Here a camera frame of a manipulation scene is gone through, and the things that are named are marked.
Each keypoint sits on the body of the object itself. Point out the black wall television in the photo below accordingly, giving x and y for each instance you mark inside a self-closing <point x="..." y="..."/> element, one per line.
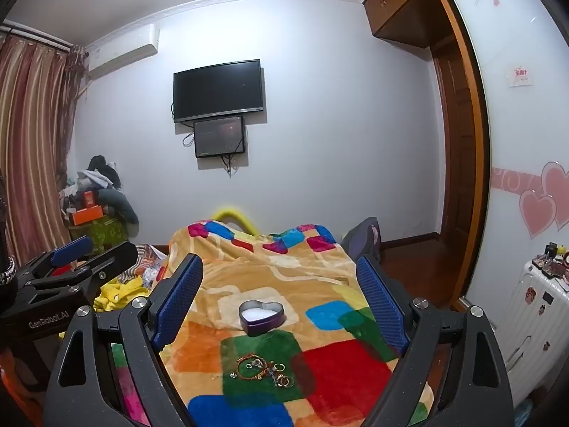
<point x="218" y="91"/>

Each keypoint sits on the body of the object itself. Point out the light blue cloth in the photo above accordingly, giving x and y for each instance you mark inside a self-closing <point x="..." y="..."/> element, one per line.
<point x="524" y="413"/>

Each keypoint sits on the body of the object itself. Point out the striped red curtain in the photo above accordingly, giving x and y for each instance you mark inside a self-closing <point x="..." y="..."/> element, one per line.
<point x="31" y="142"/>

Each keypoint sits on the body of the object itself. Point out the green cloth-covered stand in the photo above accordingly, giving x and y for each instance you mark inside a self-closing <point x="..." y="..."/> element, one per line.
<point x="106" y="231"/>

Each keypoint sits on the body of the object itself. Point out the patterned bed sheet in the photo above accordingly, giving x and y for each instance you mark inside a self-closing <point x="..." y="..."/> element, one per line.
<point x="151" y="262"/>

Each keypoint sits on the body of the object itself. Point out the colourful patchwork fleece blanket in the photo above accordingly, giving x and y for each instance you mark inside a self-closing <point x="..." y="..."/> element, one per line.
<point x="266" y="275"/>

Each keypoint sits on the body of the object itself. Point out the purple heart-shaped tin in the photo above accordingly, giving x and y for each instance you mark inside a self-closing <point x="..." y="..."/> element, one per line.
<point x="262" y="327"/>

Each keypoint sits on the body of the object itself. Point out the wooden overhead cabinet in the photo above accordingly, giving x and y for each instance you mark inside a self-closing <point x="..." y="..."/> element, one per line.
<point x="391" y="4"/>

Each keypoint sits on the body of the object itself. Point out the person's orange clothing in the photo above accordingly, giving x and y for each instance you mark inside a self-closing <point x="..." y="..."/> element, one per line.
<point x="17" y="391"/>

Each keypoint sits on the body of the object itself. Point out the brown wooden door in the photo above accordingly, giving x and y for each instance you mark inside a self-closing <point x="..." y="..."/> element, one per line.
<point x="458" y="164"/>

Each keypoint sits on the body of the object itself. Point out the cosmetics pile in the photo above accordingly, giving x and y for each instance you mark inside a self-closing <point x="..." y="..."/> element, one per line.
<point x="551" y="264"/>

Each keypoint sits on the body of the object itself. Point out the dark backpack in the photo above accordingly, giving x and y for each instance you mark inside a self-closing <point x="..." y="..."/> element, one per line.
<point x="360" y="240"/>

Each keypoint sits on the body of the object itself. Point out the white suitcase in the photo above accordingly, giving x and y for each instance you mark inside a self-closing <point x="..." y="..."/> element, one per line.
<point x="538" y="320"/>

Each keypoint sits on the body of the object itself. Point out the white air conditioner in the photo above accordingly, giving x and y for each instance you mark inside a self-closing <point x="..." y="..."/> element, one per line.
<point x="122" y="51"/>

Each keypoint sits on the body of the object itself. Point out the yellow cloth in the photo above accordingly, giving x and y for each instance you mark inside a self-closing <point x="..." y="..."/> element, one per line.
<point x="118" y="296"/>

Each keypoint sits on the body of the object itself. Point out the white wardrobe door with hearts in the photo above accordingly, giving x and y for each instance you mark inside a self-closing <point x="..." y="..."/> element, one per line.
<point x="511" y="142"/>

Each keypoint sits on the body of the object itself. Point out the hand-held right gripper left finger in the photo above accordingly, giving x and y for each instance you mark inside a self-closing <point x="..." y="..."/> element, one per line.
<point x="180" y="293"/>

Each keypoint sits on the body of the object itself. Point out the pile of dark clothes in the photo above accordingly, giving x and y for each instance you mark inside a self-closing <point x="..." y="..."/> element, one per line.
<point x="106" y="187"/>

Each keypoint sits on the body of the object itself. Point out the small silver jewelry piece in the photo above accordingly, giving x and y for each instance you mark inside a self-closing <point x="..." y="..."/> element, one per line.
<point x="257" y="363"/>

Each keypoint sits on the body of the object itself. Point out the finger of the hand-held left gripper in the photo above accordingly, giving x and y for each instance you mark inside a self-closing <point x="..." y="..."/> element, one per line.
<point x="115" y="255"/>
<point x="73" y="248"/>

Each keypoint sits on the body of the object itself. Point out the orange box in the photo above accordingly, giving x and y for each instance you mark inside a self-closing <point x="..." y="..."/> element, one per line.
<point x="86" y="215"/>

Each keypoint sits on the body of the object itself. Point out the small black wall monitor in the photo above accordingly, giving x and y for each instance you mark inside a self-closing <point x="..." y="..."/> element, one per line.
<point x="220" y="137"/>

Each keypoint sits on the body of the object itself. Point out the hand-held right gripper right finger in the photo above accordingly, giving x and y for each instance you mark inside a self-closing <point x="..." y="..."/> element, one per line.
<point x="382" y="302"/>

